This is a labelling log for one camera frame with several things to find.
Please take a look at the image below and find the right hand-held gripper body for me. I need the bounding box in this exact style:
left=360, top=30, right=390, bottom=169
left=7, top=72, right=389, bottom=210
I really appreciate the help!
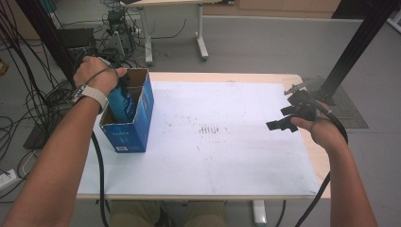
left=283, top=81, right=320, bottom=123

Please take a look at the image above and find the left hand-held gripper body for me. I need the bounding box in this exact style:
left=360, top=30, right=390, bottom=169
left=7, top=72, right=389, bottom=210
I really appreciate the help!
left=97, top=30, right=127, bottom=69

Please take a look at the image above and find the blue plastic bottle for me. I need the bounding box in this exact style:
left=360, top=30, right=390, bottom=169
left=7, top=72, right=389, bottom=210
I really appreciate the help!
left=107, top=84, right=139, bottom=125

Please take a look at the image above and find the blue cardboard box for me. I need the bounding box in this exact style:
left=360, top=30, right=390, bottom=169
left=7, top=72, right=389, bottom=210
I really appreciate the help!
left=98, top=67, right=156, bottom=154

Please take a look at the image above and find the person's left hand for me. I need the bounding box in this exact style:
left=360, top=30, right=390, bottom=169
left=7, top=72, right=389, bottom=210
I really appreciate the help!
left=72, top=55, right=129, bottom=96

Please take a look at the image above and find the person's right hand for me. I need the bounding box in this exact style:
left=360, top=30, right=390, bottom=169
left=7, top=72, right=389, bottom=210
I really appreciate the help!
left=289, top=101, right=348, bottom=156

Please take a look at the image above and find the white band wristwatch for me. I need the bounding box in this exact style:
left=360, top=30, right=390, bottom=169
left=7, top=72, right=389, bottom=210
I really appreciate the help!
left=70, top=83, right=110, bottom=115

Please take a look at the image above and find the black equipment box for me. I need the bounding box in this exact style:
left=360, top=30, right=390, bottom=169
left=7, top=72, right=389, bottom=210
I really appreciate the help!
left=57, top=27, right=98, bottom=61

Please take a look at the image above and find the white-legged wooden desk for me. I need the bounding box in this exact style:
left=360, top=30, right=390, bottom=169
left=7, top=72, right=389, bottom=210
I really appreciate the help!
left=119, top=0, right=235, bottom=65

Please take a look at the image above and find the white table leg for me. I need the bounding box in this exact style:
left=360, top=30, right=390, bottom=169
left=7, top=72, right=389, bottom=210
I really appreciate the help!
left=252, top=200, right=268, bottom=225

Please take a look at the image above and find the person's right leg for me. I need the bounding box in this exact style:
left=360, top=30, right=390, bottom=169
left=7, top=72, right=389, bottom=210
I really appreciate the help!
left=182, top=200, right=229, bottom=227

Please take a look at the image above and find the person's leg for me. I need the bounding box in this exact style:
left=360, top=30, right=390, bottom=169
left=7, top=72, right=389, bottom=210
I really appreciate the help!
left=108, top=200, right=163, bottom=227
left=182, top=200, right=229, bottom=227

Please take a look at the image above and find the person's left leg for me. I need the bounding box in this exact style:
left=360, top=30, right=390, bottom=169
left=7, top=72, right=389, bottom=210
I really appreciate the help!
left=108, top=200, right=163, bottom=227

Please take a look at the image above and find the white power strip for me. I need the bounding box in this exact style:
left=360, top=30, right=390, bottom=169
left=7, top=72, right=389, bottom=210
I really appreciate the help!
left=0, top=168, right=19, bottom=191

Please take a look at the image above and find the thin grey wrist cord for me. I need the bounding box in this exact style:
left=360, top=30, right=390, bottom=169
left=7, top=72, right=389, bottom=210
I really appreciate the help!
left=82, top=66, right=120, bottom=88

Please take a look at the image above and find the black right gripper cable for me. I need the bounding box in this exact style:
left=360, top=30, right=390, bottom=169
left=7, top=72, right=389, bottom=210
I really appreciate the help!
left=293, top=99, right=350, bottom=227

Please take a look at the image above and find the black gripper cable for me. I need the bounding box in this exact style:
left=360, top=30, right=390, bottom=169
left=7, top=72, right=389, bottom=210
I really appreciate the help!
left=293, top=99, right=350, bottom=227
left=90, top=131, right=111, bottom=227

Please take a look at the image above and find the black floor cable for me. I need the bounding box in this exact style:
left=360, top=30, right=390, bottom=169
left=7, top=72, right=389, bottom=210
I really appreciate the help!
left=150, top=18, right=188, bottom=42

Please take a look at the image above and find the black metal frame post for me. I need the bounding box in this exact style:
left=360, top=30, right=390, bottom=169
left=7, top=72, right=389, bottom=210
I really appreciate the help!
left=318, top=0, right=401, bottom=107
left=14, top=0, right=86, bottom=96

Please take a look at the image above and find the bundle of black cables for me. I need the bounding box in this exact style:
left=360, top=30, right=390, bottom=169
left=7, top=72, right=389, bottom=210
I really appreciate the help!
left=0, top=0, right=79, bottom=160

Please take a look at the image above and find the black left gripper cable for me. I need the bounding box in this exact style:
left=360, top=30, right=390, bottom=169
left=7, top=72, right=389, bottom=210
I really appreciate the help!
left=90, top=131, right=111, bottom=227

